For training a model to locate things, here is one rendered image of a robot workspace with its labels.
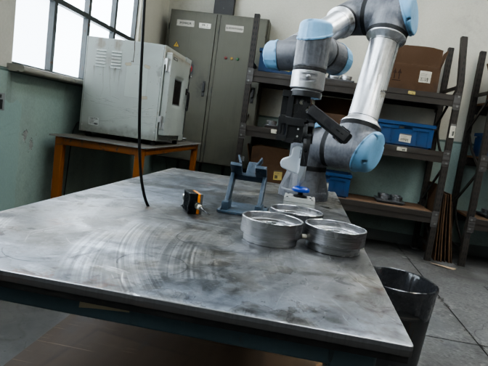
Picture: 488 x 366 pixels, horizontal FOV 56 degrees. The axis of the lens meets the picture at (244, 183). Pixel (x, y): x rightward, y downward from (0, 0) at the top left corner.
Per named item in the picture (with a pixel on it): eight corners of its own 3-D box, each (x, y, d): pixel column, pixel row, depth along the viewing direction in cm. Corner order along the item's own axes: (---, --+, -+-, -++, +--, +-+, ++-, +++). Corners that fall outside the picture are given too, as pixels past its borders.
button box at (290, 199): (312, 221, 102) (316, 200, 101) (281, 216, 102) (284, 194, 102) (311, 214, 110) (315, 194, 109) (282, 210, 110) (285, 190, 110)
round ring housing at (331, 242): (343, 242, 85) (347, 220, 85) (375, 259, 75) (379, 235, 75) (292, 239, 82) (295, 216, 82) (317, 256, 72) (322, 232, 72)
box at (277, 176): (292, 190, 432) (298, 151, 427) (241, 183, 433) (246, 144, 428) (290, 184, 472) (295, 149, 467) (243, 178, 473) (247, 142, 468)
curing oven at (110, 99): (165, 147, 297) (177, 46, 289) (77, 134, 304) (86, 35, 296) (189, 145, 358) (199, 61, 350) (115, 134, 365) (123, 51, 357)
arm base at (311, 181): (279, 189, 147) (283, 159, 146) (326, 197, 146) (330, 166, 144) (276, 196, 133) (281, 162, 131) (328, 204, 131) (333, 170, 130)
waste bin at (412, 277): (429, 400, 184) (449, 299, 179) (346, 383, 188) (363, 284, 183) (410, 359, 218) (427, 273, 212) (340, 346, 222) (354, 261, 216)
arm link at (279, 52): (341, -7, 146) (256, 37, 114) (374, -9, 140) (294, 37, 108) (343, 30, 152) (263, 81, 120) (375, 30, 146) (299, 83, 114)
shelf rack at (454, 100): (431, 262, 414) (474, 36, 389) (224, 228, 436) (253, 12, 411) (416, 247, 470) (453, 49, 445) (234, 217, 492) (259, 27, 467)
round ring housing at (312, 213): (325, 240, 85) (329, 218, 84) (270, 233, 84) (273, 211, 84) (314, 226, 95) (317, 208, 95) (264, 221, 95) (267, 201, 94)
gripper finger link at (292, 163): (277, 182, 105) (283, 143, 104) (303, 186, 104) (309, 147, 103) (277, 184, 102) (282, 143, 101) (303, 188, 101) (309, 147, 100)
